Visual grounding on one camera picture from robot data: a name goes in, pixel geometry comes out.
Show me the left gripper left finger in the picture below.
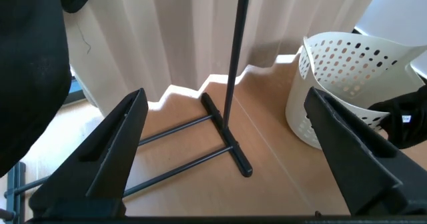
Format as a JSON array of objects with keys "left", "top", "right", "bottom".
[{"left": 29, "top": 87, "right": 149, "bottom": 218}]

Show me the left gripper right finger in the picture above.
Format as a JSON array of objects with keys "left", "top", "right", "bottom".
[{"left": 304, "top": 86, "right": 427, "bottom": 217}]

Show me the black knitted garment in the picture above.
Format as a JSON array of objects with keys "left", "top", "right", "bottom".
[{"left": 0, "top": 0, "right": 96, "bottom": 179}]

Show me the white laundry basket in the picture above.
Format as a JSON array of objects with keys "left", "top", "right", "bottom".
[{"left": 285, "top": 31, "right": 427, "bottom": 151}]

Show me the black clothes rack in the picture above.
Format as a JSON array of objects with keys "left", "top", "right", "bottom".
[{"left": 0, "top": 0, "right": 254, "bottom": 223}]

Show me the window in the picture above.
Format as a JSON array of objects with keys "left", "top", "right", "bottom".
[{"left": 62, "top": 76, "right": 85, "bottom": 105}]

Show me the beige curtain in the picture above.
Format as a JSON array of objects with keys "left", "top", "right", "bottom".
[{"left": 63, "top": 0, "right": 383, "bottom": 117}]

